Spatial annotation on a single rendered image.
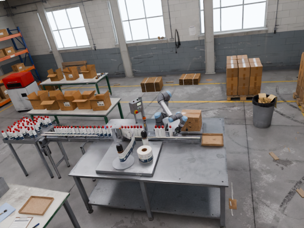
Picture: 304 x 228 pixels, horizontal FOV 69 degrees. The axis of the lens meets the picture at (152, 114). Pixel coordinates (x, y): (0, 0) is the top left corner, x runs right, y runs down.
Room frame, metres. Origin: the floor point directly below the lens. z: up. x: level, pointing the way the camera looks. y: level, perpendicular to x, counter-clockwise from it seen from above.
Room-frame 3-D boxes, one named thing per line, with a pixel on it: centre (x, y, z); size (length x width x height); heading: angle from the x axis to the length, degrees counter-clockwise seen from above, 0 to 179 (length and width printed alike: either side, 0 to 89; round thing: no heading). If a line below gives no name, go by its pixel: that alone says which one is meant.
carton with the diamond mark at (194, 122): (3.01, -0.59, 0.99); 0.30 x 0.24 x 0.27; 66
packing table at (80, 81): (7.25, 2.35, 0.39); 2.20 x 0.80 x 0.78; 68
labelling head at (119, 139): (2.98, 0.57, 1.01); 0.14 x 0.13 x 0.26; 71
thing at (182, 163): (2.80, 0.06, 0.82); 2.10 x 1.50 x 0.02; 71
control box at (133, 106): (3.05, 0.22, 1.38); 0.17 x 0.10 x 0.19; 127
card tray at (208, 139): (2.62, -0.80, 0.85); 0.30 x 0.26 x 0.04; 71
